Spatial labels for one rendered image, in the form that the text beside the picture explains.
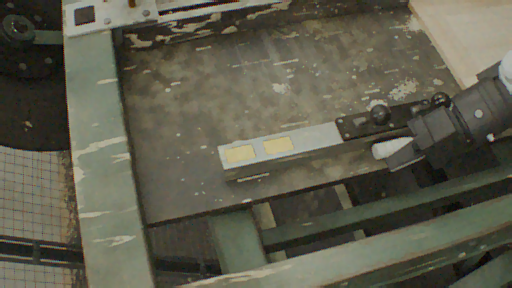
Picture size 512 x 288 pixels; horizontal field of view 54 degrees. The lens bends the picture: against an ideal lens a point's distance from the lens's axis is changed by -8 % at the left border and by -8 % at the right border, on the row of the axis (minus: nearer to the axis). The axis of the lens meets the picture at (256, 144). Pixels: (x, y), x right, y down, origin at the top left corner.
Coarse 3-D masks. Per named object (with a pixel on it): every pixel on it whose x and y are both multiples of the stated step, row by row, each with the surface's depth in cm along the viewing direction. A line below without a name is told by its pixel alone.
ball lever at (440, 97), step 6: (432, 96) 91; (438, 96) 90; (444, 96) 90; (432, 102) 91; (438, 102) 90; (444, 102) 89; (450, 102) 90; (414, 108) 100; (420, 108) 98; (426, 108) 96; (432, 108) 92; (414, 114) 100; (420, 114) 101
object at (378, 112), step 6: (372, 108) 89; (378, 108) 88; (384, 108) 88; (372, 114) 88; (378, 114) 87; (384, 114) 87; (390, 114) 88; (354, 120) 99; (360, 120) 98; (366, 120) 94; (372, 120) 88; (378, 120) 88; (384, 120) 88; (354, 126) 99; (360, 126) 98; (366, 126) 99; (378, 126) 89
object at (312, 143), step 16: (304, 128) 100; (320, 128) 100; (336, 128) 100; (240, 144) 97; (256, 144) 97; (304, 144) 98; (320, 144) 98; (336, 144) 98; (352, 144) 100; (368, 144) 101; (224, 160) 95; (256, 160) 96; (272, 160) 96; (288, 160) 98; (304, 160) 99; (224, 176) 96; (240, 176) 98
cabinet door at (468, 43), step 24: (432, 0) 126; (456, 0) 126; (480, 0) 127; (504, 0) 128; (432, 24) 121; (456, 24) 122; (480, 24) 122; (504, 24) 123; (456, 48) 116; (480, 48) 117; (504, 48) 118; (456, 72) 112
